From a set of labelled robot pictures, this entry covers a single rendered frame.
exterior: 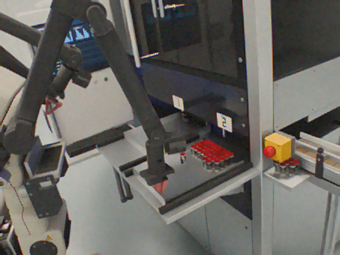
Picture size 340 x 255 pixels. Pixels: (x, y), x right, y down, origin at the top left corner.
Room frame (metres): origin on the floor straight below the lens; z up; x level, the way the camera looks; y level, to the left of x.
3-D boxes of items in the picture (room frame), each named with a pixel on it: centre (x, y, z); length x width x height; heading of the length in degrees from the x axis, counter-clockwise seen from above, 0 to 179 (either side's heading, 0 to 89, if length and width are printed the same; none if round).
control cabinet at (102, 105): (1.75, 0.47, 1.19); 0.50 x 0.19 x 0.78; 117
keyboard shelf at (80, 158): (1.58, 0.41, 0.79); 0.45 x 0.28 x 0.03; 117
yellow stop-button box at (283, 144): (0.88, -0.35, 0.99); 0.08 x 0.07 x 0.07; 117
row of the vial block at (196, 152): (1.03, -0.12, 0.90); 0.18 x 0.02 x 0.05; 27
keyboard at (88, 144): (1.56, 0.40, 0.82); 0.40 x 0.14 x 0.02; 117
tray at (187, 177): (0.99, -0.04, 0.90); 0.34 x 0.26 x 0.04; 117
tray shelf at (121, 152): (1.16, 0.01, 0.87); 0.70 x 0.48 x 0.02; 27
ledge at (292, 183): (0.88, -0.40, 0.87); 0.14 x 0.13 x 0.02; 117
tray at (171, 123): (1.35, 0.02, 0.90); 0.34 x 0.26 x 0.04; 117
